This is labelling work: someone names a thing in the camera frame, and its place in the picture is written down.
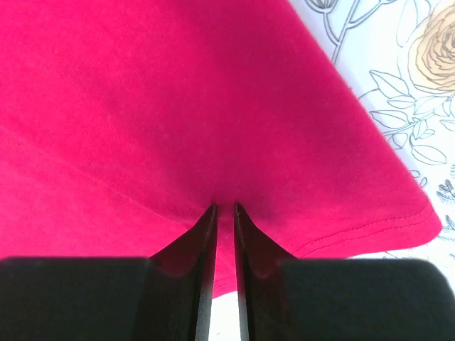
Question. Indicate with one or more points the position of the bright red t shirt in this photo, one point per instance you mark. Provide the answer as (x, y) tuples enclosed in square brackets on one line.
[(123, 121)]

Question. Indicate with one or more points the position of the floral patterned table mat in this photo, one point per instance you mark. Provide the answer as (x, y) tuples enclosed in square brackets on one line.
[(398, 57)]

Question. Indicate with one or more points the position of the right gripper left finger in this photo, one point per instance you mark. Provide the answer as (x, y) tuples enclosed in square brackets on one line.
[(164, 297)]

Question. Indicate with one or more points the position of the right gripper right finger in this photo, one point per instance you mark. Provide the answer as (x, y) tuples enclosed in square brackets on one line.
[(282, 297)]

